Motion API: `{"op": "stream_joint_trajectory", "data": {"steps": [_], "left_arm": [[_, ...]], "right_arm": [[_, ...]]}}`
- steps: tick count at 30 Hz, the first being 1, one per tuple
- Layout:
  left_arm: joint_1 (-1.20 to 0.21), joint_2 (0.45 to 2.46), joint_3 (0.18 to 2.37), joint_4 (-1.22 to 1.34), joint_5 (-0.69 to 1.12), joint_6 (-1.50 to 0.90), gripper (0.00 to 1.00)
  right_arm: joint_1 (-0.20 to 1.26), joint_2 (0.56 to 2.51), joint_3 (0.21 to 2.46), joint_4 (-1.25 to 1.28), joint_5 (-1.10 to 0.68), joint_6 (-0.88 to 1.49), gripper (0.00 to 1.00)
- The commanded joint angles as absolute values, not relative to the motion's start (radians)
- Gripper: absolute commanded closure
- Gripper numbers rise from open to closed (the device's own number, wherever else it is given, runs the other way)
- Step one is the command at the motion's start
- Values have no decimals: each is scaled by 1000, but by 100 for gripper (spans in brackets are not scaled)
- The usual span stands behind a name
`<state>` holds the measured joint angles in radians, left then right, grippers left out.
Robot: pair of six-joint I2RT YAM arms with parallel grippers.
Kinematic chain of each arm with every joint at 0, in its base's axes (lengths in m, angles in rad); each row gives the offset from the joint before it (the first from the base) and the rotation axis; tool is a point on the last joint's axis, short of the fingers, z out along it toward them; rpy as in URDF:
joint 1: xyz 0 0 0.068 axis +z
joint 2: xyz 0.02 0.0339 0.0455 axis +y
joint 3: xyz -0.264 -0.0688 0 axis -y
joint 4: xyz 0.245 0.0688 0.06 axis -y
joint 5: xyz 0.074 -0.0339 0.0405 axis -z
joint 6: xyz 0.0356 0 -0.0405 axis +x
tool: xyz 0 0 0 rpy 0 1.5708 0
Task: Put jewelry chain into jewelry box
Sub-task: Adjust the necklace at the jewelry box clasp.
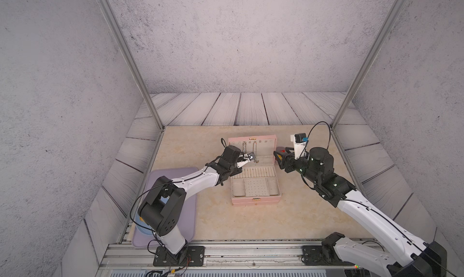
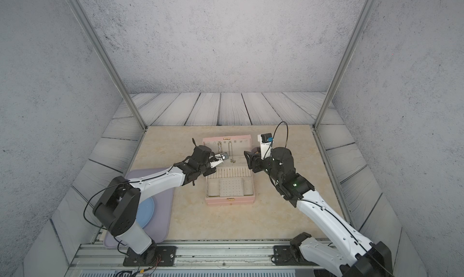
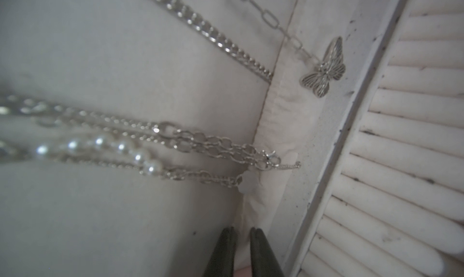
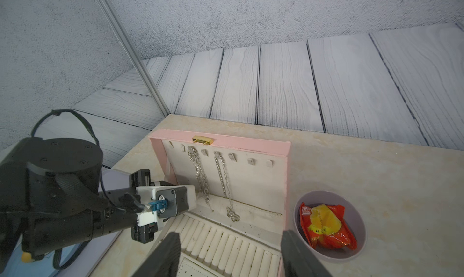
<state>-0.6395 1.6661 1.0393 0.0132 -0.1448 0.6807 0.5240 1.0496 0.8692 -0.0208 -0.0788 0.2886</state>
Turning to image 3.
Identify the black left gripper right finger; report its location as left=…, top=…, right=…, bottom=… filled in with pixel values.
left=250, top=227, right=284, bottom=277

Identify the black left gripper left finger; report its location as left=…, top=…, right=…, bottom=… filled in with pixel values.
left=203, top=227, right=238, bottom=277

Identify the silver pearl jewelry chain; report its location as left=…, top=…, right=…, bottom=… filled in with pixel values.
left=0, top=93, right=302, bottom=190

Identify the pink jewelry box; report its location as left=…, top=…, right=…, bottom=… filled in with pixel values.
left=0, top=0, right=464, bottom=277

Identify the silver butterfly necklace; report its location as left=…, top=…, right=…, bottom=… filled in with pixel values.
left=137, top=0, right=347, bottom=99

